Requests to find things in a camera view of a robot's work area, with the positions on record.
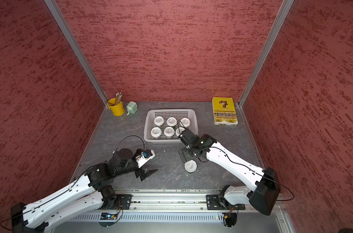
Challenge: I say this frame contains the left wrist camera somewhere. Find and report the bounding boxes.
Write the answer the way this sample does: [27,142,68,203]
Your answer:
[135,150,156,168]

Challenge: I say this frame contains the aluminium corner post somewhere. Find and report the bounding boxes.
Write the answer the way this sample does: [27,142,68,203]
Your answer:
[44,0,109,104]
[239,0,294,108]

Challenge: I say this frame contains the right aluminium corner post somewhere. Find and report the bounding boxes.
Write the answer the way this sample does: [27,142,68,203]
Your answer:
[239,0,294,108]

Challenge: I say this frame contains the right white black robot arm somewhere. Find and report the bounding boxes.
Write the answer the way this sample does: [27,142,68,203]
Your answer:
[177,129,281,216]

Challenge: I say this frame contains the white perforated plastic basket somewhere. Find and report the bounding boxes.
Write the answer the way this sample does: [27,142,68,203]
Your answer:
[144,109,198,144]

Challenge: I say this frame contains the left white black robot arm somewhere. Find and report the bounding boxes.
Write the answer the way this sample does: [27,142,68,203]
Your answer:
[11,149,156,233]

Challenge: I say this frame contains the yogurt cup green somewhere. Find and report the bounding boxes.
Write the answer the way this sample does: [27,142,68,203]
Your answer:
[184,160,197,173]

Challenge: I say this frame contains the pencils bunch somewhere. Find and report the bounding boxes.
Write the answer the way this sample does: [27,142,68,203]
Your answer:
[114,92,122,106]

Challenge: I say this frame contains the yellow book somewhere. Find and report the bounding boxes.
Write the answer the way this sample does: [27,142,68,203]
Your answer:
[212,97,238,126]

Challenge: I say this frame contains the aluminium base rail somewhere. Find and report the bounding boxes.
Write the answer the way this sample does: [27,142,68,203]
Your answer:
[100,189,288,213]

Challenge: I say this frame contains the yellow pencil cup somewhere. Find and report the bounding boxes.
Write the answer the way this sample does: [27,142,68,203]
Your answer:
[107,98,125,117]

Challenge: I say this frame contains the left aluminium corner post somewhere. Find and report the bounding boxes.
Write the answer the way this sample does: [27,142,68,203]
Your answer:
[44,0,109,104]

